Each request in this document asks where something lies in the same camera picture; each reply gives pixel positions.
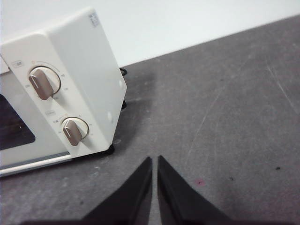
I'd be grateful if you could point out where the beige oven temperature knob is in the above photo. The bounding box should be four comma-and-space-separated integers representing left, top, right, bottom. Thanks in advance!
27, 66, 62, 102

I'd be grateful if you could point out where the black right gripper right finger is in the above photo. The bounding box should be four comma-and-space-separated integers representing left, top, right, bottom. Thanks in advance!
157, 155, 300, 225

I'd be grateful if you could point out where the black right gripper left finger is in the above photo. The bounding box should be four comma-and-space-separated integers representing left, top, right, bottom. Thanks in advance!
22, 156, 153, 225

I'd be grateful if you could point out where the beige oven timer knob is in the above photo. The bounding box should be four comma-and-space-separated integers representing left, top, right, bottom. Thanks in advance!
60, 116, 90, 147

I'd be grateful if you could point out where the white toaster oven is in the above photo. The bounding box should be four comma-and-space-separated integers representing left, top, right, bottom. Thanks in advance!
0, 6, 128, 178

